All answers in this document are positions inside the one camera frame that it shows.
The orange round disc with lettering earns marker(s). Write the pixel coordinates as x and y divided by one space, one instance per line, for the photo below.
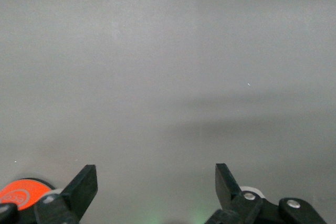
25 191

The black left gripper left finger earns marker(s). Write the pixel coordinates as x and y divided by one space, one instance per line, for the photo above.
81 187

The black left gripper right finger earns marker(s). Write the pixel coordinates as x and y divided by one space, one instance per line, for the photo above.
225 187

